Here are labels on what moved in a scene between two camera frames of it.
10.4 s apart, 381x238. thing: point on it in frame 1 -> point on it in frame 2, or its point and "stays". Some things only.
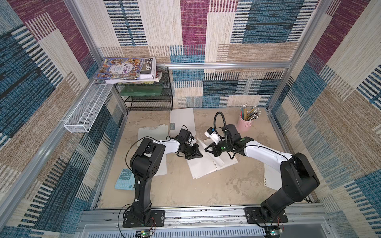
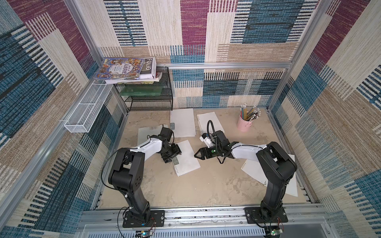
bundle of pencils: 252,114 stays
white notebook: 162,168 -> 186,162
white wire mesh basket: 85,114 stays
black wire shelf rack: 157,96 stays
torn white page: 221,161 -> 253,168
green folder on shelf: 140,90 stays
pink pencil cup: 244,125 stays
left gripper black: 195,154 -> 176,150
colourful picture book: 118,68 stays
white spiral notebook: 200,166 -> 203,119
